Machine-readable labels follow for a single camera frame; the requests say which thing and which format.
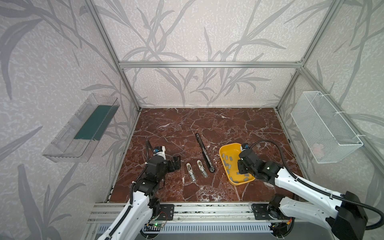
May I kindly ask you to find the white mini stapler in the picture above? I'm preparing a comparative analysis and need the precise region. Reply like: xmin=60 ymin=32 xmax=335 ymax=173
xmin=197 ymin=160 xmax=208 ymax=178
xmin=186 ymin=163 xmax=197 ymax=182

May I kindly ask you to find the black stapler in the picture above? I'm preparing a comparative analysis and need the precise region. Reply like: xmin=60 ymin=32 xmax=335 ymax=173
xmin=195 ymin=133 xmax=216 ymax=173

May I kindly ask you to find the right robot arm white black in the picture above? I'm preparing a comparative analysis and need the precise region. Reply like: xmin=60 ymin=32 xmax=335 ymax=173
xmin=238 ymin=146 xmax=368 ymax=240

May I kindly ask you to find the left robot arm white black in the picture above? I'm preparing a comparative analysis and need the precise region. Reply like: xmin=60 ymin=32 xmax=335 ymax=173
xmin=99 ymin=154 xmax=181 ymax=240

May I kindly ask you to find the yellow plastic tray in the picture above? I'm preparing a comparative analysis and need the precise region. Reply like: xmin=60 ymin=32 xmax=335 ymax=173
xmin=219 ymin=143 xmax=255 ymax=186

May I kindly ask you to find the green circuit board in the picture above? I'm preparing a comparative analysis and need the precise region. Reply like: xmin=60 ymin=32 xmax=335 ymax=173
xmin=144 ymin=223 xmax=166 ymax=232

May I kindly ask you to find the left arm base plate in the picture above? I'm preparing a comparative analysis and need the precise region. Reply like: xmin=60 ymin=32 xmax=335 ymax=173
xmin=155 ymin=204 xmax=175 ymax=221

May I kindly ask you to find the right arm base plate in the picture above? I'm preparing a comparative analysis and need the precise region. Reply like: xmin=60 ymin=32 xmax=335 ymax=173
xmin=251 ymin=203 xmax=285 ymax=220

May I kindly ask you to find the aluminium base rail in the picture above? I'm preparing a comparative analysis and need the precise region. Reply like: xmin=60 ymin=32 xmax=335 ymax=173
xmin=87 ymin=202 xmax=276 ymax=224

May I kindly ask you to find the white wire mesh basket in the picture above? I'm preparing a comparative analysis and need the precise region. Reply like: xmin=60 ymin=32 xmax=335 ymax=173
xmin=291 ymin=91 xmax=364 ymax=164

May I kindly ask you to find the clear plastic wall bin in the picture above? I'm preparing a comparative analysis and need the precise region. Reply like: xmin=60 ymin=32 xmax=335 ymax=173
xmin=43 ymin=94 xmax=120 ymax=163

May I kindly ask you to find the aluminium frame crossbar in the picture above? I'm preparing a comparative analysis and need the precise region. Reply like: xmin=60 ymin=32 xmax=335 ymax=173
xmin=119 ymin=61 xmax=301 ymax=69

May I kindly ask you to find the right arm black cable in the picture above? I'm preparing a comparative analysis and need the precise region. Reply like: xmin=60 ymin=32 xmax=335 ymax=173
xmin=248 ymin=140 xmax=384 ymax=231

